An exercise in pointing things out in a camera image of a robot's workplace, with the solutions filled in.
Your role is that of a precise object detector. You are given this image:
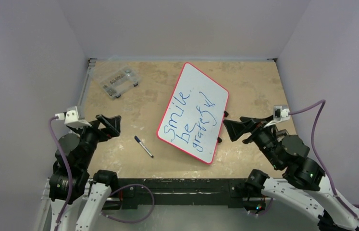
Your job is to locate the clear plastic bag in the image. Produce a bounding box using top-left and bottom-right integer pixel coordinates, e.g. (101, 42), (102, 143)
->
(91, 60), (141, 100)

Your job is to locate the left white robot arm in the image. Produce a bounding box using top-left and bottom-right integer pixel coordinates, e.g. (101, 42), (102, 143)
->
(48, 113), (122, 231)

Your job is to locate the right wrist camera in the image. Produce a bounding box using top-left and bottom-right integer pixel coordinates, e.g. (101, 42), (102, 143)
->
(264, 105), (290, 128)

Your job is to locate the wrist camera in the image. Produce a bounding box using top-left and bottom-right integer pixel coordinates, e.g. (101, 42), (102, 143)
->
(54, 106), (92, 128)
(264, 105), (290, 128)

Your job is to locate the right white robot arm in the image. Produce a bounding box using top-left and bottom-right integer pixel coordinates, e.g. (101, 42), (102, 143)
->
(223, 116), (359, 231)

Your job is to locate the red framed whiteboard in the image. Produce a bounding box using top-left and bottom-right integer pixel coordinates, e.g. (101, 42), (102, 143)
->
(156, 62), (230, 164)

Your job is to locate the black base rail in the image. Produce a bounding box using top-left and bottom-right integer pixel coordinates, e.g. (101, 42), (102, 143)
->
(103, 178), (263, 210)

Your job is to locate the aluminium frame rail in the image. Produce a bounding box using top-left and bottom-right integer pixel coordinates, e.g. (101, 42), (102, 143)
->
(33, 58), (97, 231)

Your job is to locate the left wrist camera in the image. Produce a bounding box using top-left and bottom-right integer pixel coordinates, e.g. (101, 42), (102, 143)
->
(54, 106), (92, 128)

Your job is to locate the white blue marker pen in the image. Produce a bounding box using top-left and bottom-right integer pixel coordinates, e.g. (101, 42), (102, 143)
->
(134, 136), (154, 158)

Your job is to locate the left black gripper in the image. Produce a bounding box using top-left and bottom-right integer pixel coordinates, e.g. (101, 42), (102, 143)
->
(71, 113), (120, 168)

